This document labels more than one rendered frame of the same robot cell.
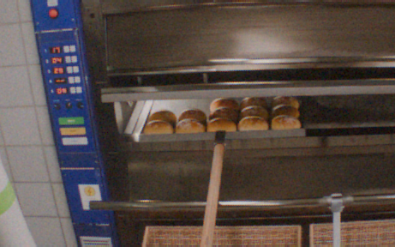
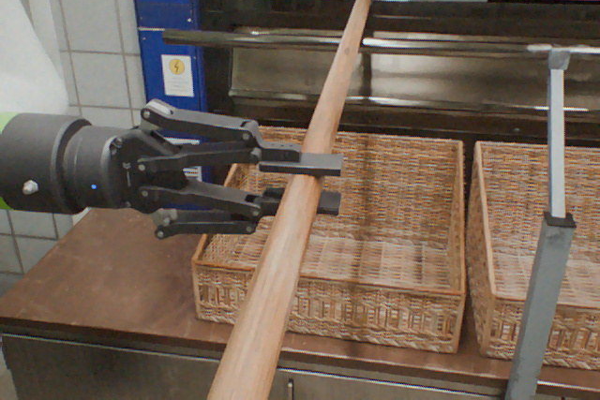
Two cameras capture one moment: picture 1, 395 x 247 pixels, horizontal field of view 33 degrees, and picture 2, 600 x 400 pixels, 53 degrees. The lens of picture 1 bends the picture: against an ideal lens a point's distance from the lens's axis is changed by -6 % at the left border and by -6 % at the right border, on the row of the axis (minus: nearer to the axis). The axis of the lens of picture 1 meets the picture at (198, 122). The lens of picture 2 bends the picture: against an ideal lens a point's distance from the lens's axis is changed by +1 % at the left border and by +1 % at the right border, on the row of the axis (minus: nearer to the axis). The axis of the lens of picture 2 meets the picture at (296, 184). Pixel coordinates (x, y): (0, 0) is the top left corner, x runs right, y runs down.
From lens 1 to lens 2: 0.97 m
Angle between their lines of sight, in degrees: 1
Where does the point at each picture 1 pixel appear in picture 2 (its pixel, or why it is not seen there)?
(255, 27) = not seen: outside the picture
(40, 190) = (108, 66)
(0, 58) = not seen: outside the picture
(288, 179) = (451, 70)
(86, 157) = (175, 11)
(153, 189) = (264, 71)
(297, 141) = (474, 9)
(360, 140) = (574, 13)
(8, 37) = not seen: outside the picture
